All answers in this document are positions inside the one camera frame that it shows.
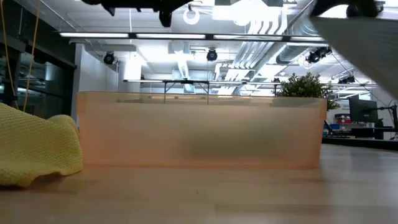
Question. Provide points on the distant black framed table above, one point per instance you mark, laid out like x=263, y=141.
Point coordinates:
x=186, y=81

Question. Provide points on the red storage box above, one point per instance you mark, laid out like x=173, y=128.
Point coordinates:
x=342, y=119

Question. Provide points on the black round ceiling fixture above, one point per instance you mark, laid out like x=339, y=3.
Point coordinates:
x=212, y=55
x=109, y=58

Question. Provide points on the black computer monitor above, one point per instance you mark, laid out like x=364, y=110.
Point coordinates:
x=362, y=110

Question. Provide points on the dark distant desk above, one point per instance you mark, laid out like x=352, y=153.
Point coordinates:
x=357, y=142

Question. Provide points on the black track spotlight cluster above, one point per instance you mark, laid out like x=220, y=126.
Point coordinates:
x=346, y=80
x=317, y=54

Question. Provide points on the blue storage box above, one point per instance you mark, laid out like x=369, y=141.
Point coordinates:
x=337, y=127

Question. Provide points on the orange translucent plastic bin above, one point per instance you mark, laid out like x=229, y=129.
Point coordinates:
x=202, y=133

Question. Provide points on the black ceiling light rail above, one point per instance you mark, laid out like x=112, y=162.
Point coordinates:
x=210, y=36

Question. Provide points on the potted green plant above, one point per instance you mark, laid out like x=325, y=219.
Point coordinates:
x=304, y=87

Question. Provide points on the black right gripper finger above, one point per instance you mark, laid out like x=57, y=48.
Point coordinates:
x=329, y=6

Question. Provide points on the grey waffle microfiber towel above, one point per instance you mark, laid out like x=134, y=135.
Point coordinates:
x=367, y=46

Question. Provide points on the crumpled yellow microfiber towel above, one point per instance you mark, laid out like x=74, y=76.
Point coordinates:
x=34, y=149

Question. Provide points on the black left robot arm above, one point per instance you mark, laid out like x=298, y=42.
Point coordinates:
x=130, y=3

